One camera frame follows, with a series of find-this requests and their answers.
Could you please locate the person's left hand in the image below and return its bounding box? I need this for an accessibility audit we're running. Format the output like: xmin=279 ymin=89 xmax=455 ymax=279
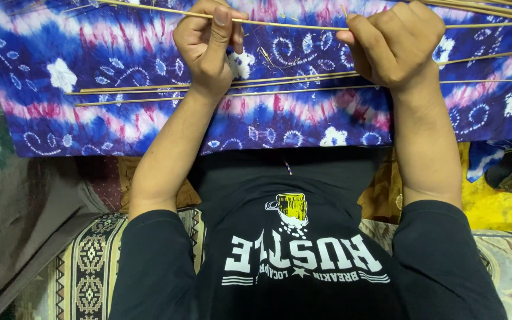
xmin=172 ymin=0 xmax=250 ymax=97

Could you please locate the person's right hand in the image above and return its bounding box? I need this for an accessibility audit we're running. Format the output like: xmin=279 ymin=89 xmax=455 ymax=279
xmin=335 ymin=0 xmax=447 ymax=92

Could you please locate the long thin straw stick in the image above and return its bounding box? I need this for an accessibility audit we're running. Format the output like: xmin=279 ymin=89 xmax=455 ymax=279
xmin=96 ymin=0 xmax=512 ymax=31

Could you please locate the blue pink tie-dye cloth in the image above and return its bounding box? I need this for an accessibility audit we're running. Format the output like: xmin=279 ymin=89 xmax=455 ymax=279
xmin=0 ymin=0 xmax=512 ymax=184

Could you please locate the bundle of straw sticks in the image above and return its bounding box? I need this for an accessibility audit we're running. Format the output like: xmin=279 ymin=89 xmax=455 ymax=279
xmin=416 ymin=0 xmax=512 ymax=23

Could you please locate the yellow cloth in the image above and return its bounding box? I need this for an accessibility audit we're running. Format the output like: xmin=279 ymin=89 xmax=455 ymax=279
xmin=460 ymin=141 xmax=512 ymax=233

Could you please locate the black printed t-shirt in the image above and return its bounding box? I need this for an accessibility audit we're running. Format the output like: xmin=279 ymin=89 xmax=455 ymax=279
xmin=108 ymin=146 xmax=508 ymax=320

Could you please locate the beige patterned woven cushion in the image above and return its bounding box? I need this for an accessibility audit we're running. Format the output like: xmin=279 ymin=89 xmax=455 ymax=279
xmin=14 ymin=207 xmax=512 ymax=320

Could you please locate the grey cloth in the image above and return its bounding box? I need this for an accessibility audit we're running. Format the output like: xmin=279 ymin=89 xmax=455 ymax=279
xmin=0 ymin=151 xmax=110 ymax=316

